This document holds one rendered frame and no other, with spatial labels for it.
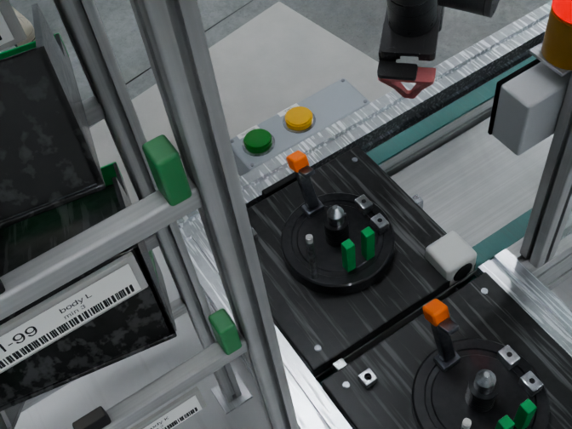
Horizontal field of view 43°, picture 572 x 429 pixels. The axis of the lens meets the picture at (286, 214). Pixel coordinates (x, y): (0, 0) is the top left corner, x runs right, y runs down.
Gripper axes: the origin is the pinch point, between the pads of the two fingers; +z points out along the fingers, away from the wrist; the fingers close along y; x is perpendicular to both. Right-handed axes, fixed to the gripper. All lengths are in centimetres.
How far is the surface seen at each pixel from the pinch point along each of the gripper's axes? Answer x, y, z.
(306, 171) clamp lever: 10.2, -19.3, -4.4
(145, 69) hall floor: 106, 75, 124
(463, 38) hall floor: -1, 102, 134
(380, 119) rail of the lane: 4.5, -2.9, 10.4
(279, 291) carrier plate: 12.0, -32.4, 2.3
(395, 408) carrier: -3.7, -44.2, 0.0
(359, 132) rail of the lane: 7.1, -5.7, 9.7
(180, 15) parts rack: 2, -40, -60
